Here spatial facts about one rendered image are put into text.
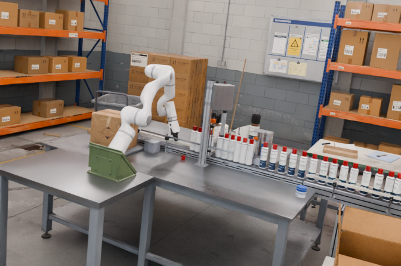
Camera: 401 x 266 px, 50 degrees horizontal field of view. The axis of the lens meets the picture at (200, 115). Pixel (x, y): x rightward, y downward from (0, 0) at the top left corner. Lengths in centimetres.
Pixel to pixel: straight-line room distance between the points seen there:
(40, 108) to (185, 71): 244
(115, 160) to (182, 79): 417
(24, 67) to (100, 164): 431
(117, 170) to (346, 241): 147
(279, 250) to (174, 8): 648
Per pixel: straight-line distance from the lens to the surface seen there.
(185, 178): 305
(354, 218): 222
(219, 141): 342
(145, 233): 325
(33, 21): 701
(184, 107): 693
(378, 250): 221
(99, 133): 352
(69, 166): 315
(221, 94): 324
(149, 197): 313
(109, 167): 290
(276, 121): 790
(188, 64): 684
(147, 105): 312
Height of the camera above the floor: 185
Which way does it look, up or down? 11 degrees down
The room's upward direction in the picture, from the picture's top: 7 degrees clockwise
